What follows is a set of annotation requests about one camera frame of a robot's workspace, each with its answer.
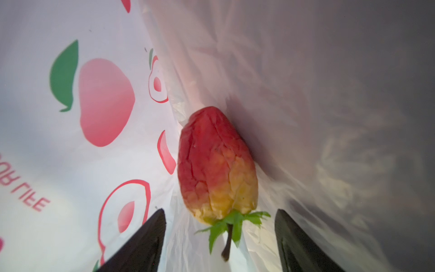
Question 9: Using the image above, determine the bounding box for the pink printed plastic bag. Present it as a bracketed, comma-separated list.
[1, 1, 435, 272]

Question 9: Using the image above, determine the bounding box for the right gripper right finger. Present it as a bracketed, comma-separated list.
[275, 209, 343, 272]

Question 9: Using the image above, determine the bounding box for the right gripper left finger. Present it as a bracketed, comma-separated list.
[96, 209, 167, 272]

